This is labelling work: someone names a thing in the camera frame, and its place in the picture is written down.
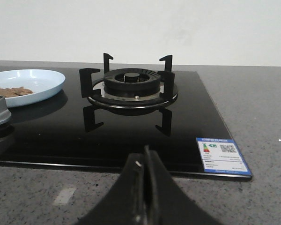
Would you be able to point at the black glass gas cooktop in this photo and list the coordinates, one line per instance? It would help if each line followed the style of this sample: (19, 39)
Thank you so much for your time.
(57, 133)

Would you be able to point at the blue energy label sticker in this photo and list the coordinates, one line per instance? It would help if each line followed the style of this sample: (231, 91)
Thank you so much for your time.
(222, 156)

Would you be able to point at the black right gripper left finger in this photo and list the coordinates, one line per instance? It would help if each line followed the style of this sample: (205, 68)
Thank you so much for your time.
(124, 203)

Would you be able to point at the light blue plate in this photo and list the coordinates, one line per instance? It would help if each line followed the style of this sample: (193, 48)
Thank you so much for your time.
(43, 83)

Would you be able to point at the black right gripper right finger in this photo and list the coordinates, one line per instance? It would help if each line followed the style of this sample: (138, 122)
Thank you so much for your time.
(166, 203)

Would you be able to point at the right burner with black grate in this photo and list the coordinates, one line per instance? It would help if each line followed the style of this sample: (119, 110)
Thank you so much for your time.
(129, 91)

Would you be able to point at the brown meat pieces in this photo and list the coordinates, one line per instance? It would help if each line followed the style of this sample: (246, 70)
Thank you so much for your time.
(14, 92)

